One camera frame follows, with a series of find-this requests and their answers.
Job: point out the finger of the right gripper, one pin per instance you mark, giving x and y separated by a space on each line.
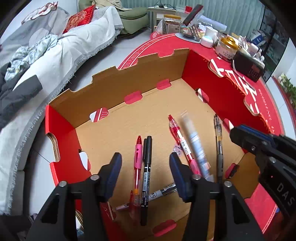
256 134
246 142

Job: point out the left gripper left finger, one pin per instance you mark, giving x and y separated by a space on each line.
56 219

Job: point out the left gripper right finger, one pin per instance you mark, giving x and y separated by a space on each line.
233 218

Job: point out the black marker pen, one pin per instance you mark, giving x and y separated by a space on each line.
147 158

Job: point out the red round table mat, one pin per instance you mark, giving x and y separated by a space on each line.
125 51

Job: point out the grey clear gel pen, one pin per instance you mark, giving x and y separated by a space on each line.
219 160

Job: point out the potted green plant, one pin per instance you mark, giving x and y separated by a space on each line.
288 88

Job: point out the white correction pen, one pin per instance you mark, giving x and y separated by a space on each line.
196 147

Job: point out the pink red gel pen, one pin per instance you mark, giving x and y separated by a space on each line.
135 193

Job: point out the silver black marker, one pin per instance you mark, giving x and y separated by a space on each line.
167 190

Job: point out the black radio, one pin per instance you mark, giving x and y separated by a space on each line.
247 66

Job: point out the red white gel pen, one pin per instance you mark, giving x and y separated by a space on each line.
180 139

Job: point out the red cardboard box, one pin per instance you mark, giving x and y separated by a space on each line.
105 117

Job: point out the gold lid glass jar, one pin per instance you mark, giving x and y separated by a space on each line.
226 48

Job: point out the white cream jar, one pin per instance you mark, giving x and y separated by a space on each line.
206 41

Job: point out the dark grey jacket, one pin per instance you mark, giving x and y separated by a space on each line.
13 97

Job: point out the clear plastic snack jar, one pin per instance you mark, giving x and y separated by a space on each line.
171 24

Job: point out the light blue patterned cloth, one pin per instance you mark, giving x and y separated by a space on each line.
25 56

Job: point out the green armchair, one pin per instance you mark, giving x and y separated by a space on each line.
133 20

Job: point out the white covered sofa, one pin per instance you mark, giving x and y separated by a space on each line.
54 70

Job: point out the red embroidered cushion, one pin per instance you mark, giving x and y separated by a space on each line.
81 18

